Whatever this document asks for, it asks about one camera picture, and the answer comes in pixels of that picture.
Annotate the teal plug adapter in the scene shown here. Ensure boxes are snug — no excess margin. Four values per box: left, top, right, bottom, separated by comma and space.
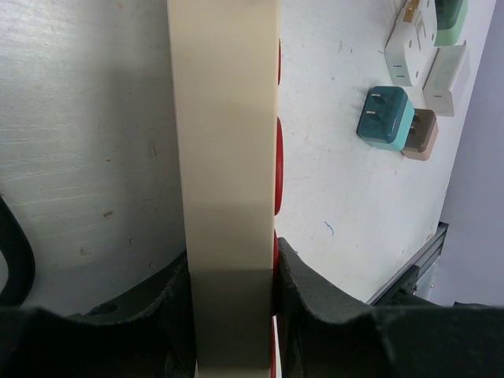
357, 86, 415, 152

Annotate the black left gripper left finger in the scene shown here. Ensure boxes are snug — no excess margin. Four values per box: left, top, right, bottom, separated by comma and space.
1, 253, 196, 377

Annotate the black power cable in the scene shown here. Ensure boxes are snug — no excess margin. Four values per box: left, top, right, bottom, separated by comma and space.
0, 194, 37, 308

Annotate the white multi-port adapter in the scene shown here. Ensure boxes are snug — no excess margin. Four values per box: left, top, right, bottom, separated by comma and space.
384, 0, 437, 87

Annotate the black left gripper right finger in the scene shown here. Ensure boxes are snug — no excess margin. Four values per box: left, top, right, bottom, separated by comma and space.
276, 238, 503, 377

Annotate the green plug adapter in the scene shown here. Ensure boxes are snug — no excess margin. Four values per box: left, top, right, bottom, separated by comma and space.
435, 0, 469, 46

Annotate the pink USB charger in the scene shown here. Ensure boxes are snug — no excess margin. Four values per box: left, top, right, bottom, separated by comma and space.
402, 109, 439, 161

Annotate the aluminium table edge rail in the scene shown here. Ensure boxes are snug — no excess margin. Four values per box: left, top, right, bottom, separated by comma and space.
367, 222, 449, 306

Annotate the beige power strip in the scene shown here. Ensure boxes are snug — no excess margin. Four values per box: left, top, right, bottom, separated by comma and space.
167, 1, 280, 377

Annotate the white charger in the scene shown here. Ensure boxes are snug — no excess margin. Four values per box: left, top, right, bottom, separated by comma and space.
423, 44, 471, 117

